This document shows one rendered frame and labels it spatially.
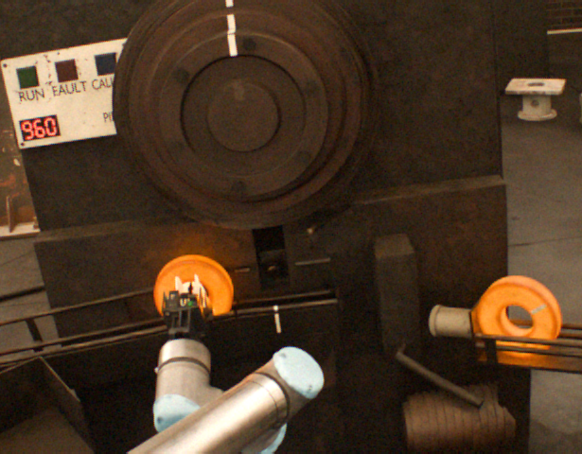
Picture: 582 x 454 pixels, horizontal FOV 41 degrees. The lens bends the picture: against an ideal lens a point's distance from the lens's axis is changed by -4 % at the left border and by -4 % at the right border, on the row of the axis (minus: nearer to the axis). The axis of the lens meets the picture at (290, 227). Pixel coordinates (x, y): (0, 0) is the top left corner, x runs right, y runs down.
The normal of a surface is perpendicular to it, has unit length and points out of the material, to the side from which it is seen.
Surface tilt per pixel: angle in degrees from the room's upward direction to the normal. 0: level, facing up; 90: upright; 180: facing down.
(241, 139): 90
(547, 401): 0
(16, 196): 90
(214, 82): 90
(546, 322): 90
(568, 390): 0
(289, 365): 44
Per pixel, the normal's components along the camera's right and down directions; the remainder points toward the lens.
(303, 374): 0.57, -0.66
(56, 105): 0.01, 0.38
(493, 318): -0.56, 0.38
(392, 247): -0.13, -0.92
